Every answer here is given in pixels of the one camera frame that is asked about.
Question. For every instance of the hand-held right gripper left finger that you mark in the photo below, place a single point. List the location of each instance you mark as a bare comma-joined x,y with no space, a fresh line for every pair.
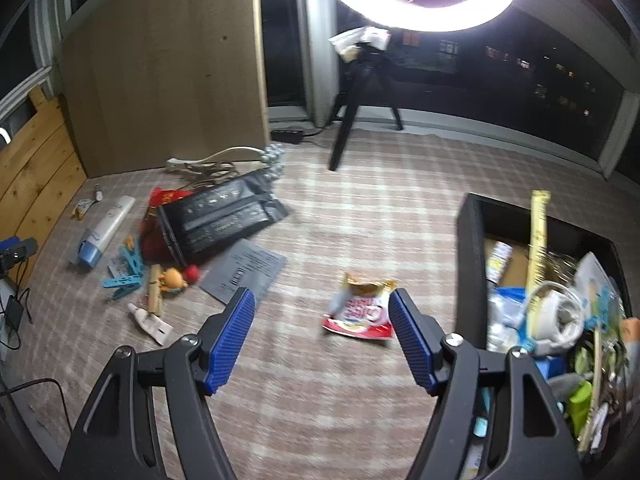
232,340

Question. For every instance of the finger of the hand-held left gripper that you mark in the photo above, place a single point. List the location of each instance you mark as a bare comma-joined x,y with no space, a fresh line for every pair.
22,250

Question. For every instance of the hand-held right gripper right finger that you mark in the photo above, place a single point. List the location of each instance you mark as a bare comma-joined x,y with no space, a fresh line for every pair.
410,345

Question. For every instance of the red white snack packet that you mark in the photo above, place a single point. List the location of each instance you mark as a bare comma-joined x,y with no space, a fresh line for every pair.
357,310

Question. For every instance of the small yellow snack packet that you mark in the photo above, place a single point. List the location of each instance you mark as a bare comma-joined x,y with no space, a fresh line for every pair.
82,208

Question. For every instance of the wooden clothespin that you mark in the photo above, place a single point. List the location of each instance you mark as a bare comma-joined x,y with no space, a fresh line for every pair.
153,290

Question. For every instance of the black box container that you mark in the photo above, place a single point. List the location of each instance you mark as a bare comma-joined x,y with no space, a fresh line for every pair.
470,260

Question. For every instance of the black charger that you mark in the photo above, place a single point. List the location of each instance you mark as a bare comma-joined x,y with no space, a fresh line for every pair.
12,312

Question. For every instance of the grey paper sheet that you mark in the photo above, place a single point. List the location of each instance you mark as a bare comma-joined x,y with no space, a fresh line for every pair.
245,267

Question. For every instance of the red ball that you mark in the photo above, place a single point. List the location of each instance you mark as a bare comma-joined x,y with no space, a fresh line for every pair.
191,273

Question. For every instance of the pine wooden planks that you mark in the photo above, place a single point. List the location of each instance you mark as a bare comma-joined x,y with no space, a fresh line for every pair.
35,170

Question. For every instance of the white tube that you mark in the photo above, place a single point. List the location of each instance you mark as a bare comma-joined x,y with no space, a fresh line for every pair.
152,327

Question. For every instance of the orange toy figure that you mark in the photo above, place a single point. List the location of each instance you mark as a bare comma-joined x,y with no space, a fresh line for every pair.
175,279

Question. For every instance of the white blue bottle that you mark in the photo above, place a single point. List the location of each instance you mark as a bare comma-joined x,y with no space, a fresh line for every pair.
107,225

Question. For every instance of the small dark bottle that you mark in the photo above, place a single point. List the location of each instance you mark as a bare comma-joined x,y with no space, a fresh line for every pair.
97,192

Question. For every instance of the blue white packet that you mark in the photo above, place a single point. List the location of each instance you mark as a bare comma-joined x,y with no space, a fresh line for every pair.
505,315

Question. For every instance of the blue clothespin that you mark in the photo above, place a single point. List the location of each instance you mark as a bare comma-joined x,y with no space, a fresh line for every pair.
132,260
122,285

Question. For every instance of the black plastic bag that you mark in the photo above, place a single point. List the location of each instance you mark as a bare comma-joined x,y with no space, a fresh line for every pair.
220,220

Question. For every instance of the white yellow packet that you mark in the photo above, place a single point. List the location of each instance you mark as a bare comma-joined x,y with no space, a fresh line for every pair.
498,260

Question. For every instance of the red cloth bag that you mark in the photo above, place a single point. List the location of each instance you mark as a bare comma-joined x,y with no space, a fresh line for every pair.
152,240

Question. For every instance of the yellow stick packet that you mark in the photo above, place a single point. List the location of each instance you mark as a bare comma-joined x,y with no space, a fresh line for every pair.
539,240

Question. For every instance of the eyeglasses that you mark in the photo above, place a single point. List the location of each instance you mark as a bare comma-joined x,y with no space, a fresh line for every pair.
210,170

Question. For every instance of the green plastic item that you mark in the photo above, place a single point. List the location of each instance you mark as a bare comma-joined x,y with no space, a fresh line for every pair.
580,402

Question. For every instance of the silver bead bunch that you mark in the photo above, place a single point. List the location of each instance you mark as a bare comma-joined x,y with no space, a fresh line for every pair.
274,160

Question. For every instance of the white curved plastic bar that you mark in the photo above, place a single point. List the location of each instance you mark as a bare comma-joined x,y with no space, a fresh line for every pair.
235,152

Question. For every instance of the white plastic bag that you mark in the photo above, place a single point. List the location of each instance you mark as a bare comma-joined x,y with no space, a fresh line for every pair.
595,275

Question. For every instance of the black power adapter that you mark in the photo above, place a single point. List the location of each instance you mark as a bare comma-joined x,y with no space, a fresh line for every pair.
286,135

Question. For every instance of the large light wooden panel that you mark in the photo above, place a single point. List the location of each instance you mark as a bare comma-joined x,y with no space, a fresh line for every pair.
165,70

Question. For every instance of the black tripod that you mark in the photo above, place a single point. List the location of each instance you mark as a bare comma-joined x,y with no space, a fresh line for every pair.
350,105

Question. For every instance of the crumpled white paper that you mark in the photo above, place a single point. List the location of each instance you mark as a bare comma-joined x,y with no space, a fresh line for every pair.
350,40

